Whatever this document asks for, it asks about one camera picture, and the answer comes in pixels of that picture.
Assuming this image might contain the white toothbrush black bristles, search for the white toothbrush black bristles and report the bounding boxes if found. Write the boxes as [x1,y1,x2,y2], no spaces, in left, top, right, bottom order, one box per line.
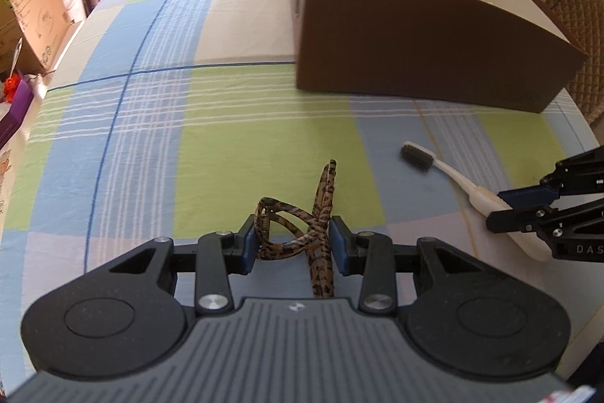
[400,141,553,262]

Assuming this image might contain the plaid tablecloth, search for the plaid tablecloth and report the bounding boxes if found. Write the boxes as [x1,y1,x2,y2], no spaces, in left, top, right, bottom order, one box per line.
[1,0,603,391]

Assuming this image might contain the quilted brown chair cushion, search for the quilted brown chair cushion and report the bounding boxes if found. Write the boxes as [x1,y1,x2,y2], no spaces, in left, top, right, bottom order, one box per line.
[545,0,604,125]

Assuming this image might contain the brown cardboard storage box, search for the brown cardboard storage box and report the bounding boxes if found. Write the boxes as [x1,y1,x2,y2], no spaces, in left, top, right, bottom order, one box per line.
[292,0,586,113]

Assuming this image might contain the purple box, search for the purple box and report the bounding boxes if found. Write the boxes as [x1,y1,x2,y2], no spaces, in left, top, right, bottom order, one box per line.
[0,81,34,147]

